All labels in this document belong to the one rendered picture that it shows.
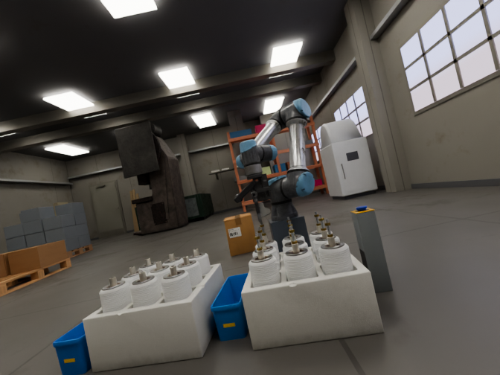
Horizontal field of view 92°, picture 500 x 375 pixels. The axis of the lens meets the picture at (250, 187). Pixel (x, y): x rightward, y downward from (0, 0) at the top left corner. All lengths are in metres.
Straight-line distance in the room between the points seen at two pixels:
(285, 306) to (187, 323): 0.32
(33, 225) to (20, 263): 2.22
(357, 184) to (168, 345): 4.25
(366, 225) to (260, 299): 0.49
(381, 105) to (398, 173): 1.15
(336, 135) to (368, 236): 3.95
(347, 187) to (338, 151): 0.67
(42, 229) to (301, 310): 5.74
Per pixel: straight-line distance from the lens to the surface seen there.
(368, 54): 4.90
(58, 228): 6.01
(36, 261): 4.03
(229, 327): 0.95
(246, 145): 1.03
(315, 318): 0.83
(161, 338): 0.96
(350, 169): 4.74
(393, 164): 4.55
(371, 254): 1.06
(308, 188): 1.23
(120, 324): 1.00
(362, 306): 0.84
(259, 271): 0.81
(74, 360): 1.16
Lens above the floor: 0.47
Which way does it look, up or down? 2 degrees up
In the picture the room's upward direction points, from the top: 12 degrees counter-clockwise
